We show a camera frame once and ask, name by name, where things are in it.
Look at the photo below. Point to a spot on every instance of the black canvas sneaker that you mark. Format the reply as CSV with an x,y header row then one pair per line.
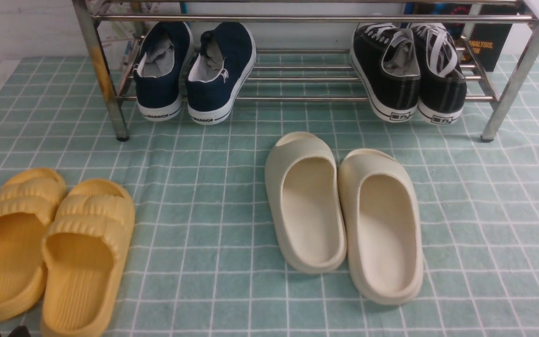
x,y
385,59
443,85

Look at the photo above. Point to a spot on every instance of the paper map behind rack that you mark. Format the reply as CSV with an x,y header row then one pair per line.
x,y
117,36

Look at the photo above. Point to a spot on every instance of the metal shoe rack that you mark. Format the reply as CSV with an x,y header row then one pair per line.
x,y
90,17

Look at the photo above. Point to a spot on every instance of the left cream foam slipper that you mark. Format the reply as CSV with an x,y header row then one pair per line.
x,y
301,184

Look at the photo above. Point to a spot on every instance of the cream foam slipper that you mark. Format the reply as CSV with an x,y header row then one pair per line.
x,y
383,225
301,184

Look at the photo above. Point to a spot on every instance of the right navy canvas sneaker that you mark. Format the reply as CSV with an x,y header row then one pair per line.
x,y
225,60

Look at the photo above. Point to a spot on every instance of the navy canvas sneaker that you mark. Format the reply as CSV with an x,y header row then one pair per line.
x,y
164,53
225,60

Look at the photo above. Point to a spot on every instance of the right cream foam slipper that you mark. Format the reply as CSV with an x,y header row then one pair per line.
x,y
383,225

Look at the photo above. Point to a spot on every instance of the left navy canvas sneaker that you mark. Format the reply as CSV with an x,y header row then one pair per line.
x,y
164,53

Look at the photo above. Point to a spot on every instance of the right yellow rubber slipper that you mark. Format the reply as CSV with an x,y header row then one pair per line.
x,y
85,250

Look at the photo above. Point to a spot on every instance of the yellow rubber slipper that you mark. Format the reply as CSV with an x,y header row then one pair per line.
x,y
85,250
28,204

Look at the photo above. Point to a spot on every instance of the green checkered tablecloth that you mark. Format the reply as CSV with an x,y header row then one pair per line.
x,y
204,261

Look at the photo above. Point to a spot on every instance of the dark image processing book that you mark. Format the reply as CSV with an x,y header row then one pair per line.
x,y
487,40

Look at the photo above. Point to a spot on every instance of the left yellow rubber slipper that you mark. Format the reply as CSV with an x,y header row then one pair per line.
x,y
28,204

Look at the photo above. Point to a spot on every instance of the black object at bottom edge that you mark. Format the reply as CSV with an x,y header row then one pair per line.
x,y
18,331

